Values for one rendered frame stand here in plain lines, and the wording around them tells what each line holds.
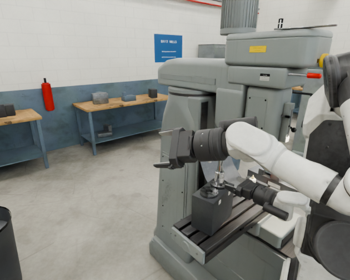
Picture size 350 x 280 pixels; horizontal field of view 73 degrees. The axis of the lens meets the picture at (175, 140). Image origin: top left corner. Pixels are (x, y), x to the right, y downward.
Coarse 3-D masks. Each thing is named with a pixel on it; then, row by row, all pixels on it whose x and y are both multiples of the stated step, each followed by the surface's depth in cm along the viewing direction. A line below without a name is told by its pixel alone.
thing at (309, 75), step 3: (288, 75) 109; (291, 75) 108; (294, 75) 107; (297, 75) 106; (300, 75) 105; (303, 75) 104; (306, 75) 103; (309, 75) 102; (312, 75) 101; (315, 75) 100; (318, 75) 100; (321, 75) 99
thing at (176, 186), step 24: (168, 96) 170; (192, 96) 155; (168, 120) 173; (192, 120) 156; (168, 144) 179; (168, 168) 183; (192, 168) 165; (168, 192) 190; (192, 192) 171; (168, 216) 197; (168, 240) 206
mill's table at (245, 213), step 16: (240, 208) 134; (256, 208) 134; (176, 224) 121; (224, 224) 122; (240, 224) 121; (176, 240) 120; (192, 240) 112; (208, 240) 111; (224, 240) 114; (192, 256) 112; (208, 256) 108
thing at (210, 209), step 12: (204, 192) 113; (216, 192) 113; (228, 192) 118; (192, 204) 115; (204, 204) 110; (216, 204) 109; (228, 204) 122; (192, 216) 117; (204, 216) 112; (216, 216) 112; (228, 216) 126; (204, 228) 114; (216, 228) 116
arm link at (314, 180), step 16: (288, 160) 50; (304, 160) 49; (288, 176) 50; (304, 176) 47; (320, 176) 46; (336, 176) 46; (304, 192) 48; (320, 192) 45; (336, 192) 43; (336, 208) 45
